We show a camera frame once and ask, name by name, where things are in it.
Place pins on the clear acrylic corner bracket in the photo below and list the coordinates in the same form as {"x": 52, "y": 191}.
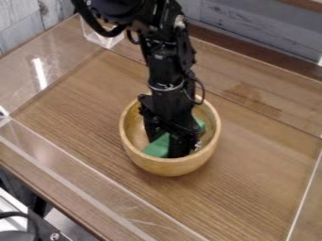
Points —
{"x": 96, "y": 39}

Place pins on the brown wooden bowl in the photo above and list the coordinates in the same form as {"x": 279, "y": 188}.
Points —
{"x": 170, "y": 167}

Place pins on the black equipment base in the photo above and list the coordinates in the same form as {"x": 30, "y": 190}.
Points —
{"x": 46, "y": 231}

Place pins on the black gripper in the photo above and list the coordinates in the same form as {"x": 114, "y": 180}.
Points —
{"x": 166, "y": 109}

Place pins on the green rectangular block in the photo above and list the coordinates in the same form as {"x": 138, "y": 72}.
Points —
{"x": 159, "y": 146}

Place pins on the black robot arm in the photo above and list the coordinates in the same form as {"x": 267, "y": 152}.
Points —
{"x": 155, "y": 26}

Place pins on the clear acrylic tray wall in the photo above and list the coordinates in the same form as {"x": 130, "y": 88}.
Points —
{"x": 66, "y": 89}

